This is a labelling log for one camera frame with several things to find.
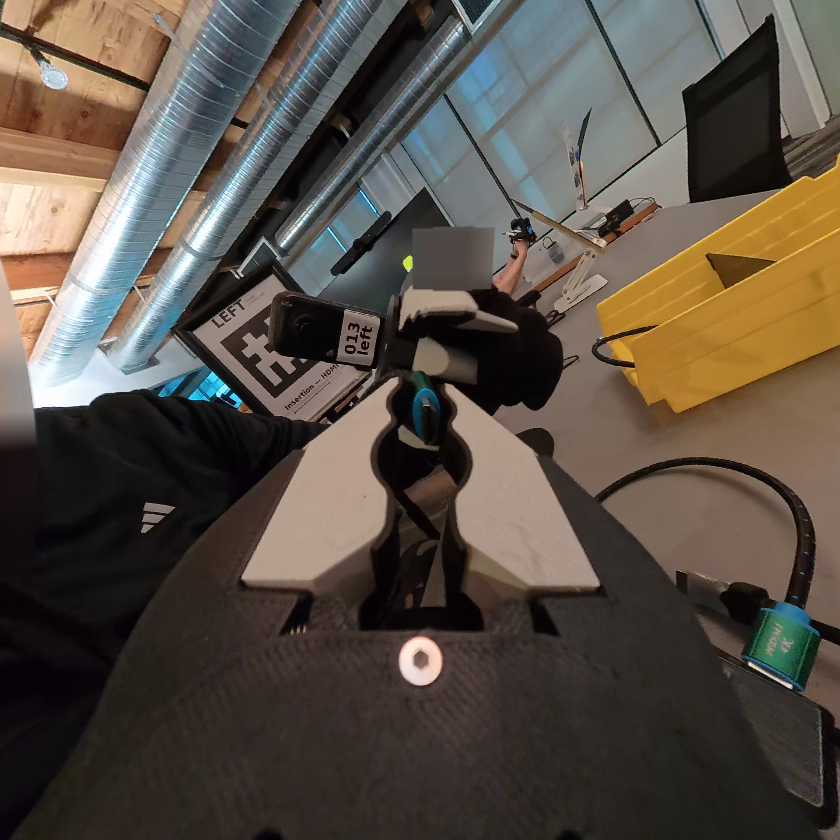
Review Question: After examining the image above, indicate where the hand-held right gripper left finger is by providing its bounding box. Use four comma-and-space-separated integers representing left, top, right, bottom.
240, 378, 404, 601

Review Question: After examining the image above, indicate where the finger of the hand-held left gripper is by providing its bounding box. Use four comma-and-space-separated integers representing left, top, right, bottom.
398, 289, 521, 333
412, 336, 484, 384

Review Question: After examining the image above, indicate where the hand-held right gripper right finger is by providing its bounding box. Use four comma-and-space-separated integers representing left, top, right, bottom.
438, 384, 602, 601

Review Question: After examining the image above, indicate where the braided hdmi cable green plug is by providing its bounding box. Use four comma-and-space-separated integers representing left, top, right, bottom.
406, 325, 660, 448
594, 457, 824, 693

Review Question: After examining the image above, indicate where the person's left hand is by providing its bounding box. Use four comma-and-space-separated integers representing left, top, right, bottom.
453, 287, 565, 412

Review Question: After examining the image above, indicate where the printed task sign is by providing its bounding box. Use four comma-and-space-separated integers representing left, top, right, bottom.
172, 262, 379, 422

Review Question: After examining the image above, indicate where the black video bar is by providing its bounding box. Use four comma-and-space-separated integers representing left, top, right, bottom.
330, 210, 395, 278

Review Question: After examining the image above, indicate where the wooden board white stand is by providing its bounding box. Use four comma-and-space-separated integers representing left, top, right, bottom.
512, 199, 609, 307

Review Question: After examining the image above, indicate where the printed display card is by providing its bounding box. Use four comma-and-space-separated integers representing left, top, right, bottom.
561, 108, 593, 212

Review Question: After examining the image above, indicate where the yellow plastic bin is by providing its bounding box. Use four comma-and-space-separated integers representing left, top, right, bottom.
596, 172, 840, 414

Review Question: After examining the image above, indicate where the black office chair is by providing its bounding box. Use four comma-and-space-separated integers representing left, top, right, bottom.
681, 13, 796, 204

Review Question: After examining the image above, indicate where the black wall screen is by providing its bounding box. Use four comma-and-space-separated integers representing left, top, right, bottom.
318, 187, 460, 309

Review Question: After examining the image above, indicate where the metal air duct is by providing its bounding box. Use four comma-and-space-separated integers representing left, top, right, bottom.
105, 0, 411, 371
272, 13, 476, 263
29, 0, 306, 385

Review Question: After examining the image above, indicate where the black cable white adapter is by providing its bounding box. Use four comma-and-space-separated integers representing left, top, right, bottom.
676, 570, 770, 624

